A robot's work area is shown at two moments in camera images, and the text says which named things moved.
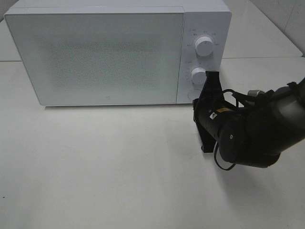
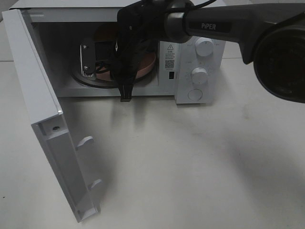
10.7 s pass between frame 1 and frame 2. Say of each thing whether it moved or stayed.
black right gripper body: moved
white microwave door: moved
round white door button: stayed
